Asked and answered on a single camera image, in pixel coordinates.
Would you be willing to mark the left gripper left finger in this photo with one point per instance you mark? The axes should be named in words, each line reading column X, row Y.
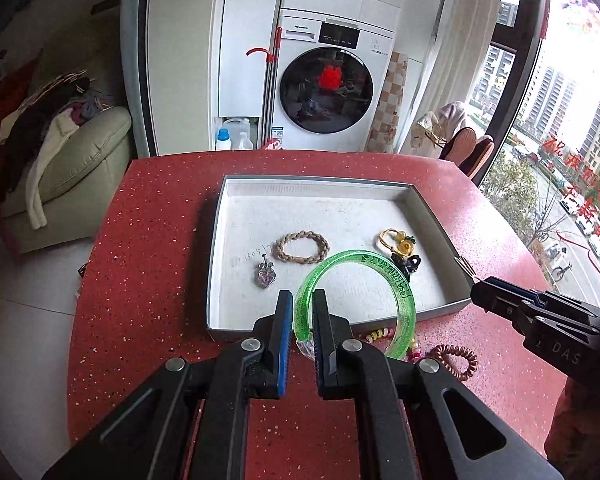
column 268, row 375

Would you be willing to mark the pile of clothes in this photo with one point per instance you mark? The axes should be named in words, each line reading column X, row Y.
column 34, row 126

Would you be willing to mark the black hair claw clip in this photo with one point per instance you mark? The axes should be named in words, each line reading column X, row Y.
column 406, row 265

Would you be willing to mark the silver heart pendant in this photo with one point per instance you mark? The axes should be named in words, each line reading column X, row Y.
column 265, row 272

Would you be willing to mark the red-handled mop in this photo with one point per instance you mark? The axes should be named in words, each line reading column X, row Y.
column 271, row 58

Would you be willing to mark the green translucent bangle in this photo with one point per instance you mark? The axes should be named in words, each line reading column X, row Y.
column 402, row 293

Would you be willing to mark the white cabinet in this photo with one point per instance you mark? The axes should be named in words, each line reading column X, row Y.
column 203, row 62

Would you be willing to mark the yellow flower keyring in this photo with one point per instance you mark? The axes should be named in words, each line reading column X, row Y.
column 397, row 242

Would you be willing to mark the brown chair near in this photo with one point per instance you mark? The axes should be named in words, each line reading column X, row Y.
column 478, row 157

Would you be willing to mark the checkered towel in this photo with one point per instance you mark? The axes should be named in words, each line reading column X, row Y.
column 386, row 119

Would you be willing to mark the brown chair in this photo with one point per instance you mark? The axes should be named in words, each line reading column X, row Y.
column 458, row 149
column 478, row 157

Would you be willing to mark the white washing machine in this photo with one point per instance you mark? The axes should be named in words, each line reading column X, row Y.
column 328, row 83

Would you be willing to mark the brown chair far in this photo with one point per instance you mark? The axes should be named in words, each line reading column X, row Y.
column 458, row 149

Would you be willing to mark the blue-capped bottle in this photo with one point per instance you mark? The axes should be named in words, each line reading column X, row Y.
column 223, row 141

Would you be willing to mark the beige sofa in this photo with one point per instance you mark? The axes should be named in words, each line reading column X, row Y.
column 77, row 186

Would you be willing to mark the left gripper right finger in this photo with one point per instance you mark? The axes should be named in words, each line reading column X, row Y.
column 336, row 352

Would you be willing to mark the white detergent jug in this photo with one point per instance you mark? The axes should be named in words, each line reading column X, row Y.
column 239, row 130

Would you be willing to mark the bronze hair clip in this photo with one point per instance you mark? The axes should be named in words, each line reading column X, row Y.
column 465, row 265

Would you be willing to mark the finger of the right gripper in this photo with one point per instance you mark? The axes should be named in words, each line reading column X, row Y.
column 509, row 309
column 496, row 287

